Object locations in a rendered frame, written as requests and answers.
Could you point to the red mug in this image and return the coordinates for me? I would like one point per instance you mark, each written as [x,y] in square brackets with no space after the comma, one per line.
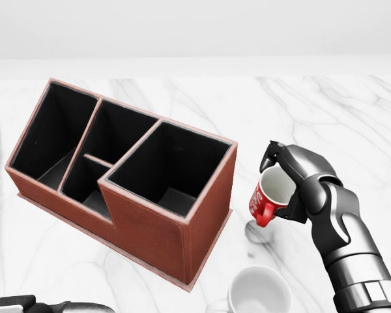
[262,202]

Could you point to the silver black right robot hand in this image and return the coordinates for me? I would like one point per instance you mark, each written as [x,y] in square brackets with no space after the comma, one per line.
[326,195]

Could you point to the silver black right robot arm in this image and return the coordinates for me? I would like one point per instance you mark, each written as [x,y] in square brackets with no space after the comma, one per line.
[361,280]

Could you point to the white mug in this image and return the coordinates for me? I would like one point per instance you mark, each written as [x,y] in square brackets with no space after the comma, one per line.
[259,293]

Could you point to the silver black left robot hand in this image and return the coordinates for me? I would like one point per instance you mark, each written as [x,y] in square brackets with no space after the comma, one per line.
[36,306]

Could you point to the red-brown desk caddy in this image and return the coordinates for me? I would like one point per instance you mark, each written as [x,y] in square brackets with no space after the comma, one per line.
[143,225]

